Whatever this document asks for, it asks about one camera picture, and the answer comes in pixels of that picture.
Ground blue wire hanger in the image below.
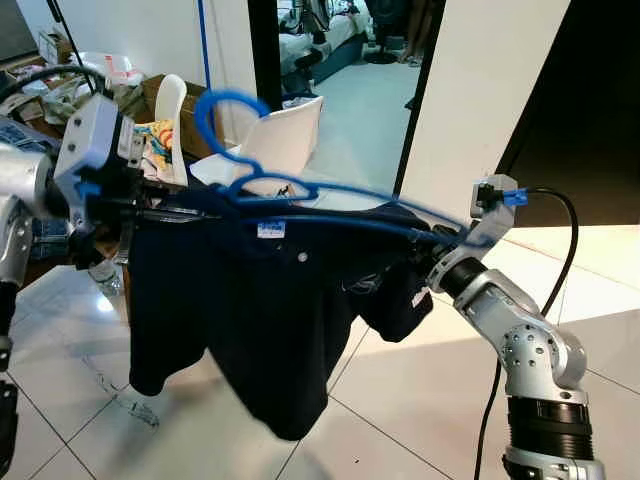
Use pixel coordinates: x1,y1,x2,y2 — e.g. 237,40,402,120
192,87,473,248

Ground blue pole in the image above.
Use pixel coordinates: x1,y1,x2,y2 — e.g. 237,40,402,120
196,0,215,93

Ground olive cloth pile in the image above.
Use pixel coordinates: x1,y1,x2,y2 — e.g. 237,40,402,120
0,70,151,131

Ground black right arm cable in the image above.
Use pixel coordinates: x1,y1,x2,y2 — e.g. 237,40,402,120
474,186,583,480

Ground brown cardboard box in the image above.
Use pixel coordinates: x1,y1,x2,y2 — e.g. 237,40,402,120
130,74,218,187

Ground black stand pole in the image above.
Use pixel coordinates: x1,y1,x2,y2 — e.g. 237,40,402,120
44,0,93,63

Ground bed with pale sheet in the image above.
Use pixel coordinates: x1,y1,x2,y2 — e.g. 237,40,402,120
279,0,379,79

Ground dark wooden door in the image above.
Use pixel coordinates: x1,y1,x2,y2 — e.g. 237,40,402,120
495,0,640,229

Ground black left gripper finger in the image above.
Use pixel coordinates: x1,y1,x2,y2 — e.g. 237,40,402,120
140,183,216,213

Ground white chair wooden legs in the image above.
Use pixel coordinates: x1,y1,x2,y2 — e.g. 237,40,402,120
188,94,327,193

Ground navy blue shirt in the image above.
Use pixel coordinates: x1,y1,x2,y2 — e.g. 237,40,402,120
126,188,438,443

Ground white bag red print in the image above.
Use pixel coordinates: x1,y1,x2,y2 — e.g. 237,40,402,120
73,50,148,89

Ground white curved plastic piece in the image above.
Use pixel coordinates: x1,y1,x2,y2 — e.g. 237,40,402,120
153,72,191,187

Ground clear plastic hanger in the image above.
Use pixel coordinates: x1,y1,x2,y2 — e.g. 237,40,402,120
82,352,163,429

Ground patterned pale cloth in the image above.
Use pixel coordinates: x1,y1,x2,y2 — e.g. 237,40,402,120
138,120,189,188

